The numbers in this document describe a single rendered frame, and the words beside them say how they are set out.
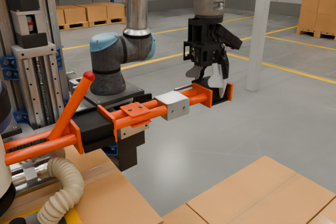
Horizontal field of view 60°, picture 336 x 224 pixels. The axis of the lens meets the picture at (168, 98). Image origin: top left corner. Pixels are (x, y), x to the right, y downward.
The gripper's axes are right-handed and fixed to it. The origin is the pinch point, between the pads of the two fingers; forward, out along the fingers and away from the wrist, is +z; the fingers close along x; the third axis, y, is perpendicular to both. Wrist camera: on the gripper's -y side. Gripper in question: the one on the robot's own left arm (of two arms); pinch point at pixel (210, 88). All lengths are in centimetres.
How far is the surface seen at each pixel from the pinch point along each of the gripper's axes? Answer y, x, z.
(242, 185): -41, -16, 66
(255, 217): -30, 0, 66
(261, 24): -244, -172, 31
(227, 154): -113, -91, 120
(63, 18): -172, -734, 85
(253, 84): -245, -172, 109
